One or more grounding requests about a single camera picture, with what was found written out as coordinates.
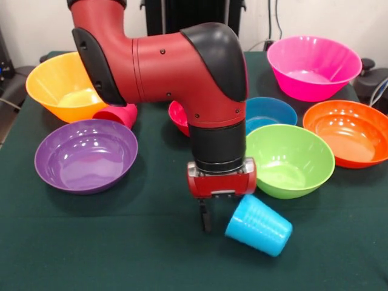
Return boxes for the purple bowl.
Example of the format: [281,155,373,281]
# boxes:
[34,118,139,195]

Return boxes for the pink bowl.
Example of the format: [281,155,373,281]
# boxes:
[266,35,363,103]

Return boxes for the black computer box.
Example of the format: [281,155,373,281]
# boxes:
[0,28,16,81]

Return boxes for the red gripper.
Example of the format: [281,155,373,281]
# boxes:
[186,156,258,233]

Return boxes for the red bowl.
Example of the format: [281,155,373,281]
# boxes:
[168,100,191,138]

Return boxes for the red cup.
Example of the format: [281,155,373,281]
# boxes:
[92,103,139,130]

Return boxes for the blue cup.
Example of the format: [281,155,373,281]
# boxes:
[224,194,294,258]

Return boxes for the black office chair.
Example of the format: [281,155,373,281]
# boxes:
[0,65,37,110]
[354,58,388,107]

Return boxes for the blue bowl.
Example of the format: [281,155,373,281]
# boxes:
[245,96,298,136]

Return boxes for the dark green tablecloth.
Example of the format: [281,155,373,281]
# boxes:
[0,50,388,291]

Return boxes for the green bowl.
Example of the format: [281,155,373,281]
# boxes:
[245,124,336,200]

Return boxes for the yellow bowl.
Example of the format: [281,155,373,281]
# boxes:
[25,51,109,124]

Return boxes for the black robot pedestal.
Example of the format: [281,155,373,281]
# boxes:
[139,0,247,37]

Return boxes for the orange bowl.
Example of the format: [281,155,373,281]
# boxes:
[302,99,388,169]

